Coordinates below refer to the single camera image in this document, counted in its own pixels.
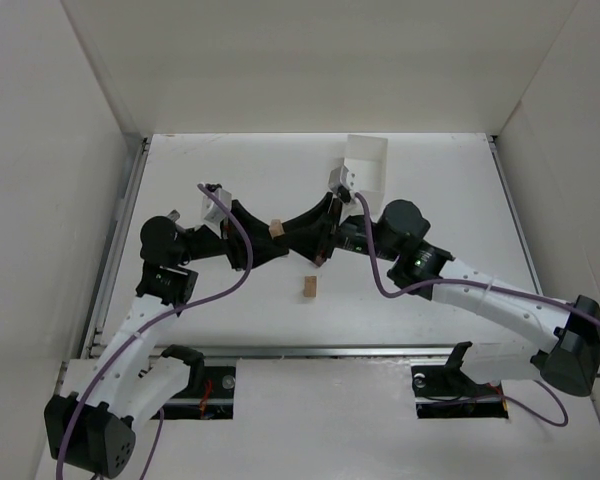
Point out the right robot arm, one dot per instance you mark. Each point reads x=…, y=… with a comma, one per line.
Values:
x=560, y=340

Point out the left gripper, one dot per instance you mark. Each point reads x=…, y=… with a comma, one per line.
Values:
x=232, y=239

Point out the white perforated box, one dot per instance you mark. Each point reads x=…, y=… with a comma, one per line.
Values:
x=366, y=159

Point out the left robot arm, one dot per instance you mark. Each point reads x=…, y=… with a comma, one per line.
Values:
x=94, y=427

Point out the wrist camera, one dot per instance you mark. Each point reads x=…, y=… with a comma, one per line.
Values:
x=341, y=184
x=211, y=214

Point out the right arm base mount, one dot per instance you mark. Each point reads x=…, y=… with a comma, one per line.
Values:
x=443, y=391

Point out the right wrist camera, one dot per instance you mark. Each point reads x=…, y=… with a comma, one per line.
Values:
x=341, y=184

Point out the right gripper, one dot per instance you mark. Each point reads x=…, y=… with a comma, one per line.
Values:
x=331, y=232

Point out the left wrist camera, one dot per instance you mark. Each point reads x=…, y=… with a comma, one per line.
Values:
x=211, y=214

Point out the light wood block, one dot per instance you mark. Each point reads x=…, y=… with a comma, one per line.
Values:
x=276, y=228
x=304, y=288
x=311, y=287

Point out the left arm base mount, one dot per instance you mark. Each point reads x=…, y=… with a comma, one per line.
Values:
x=209, y=393

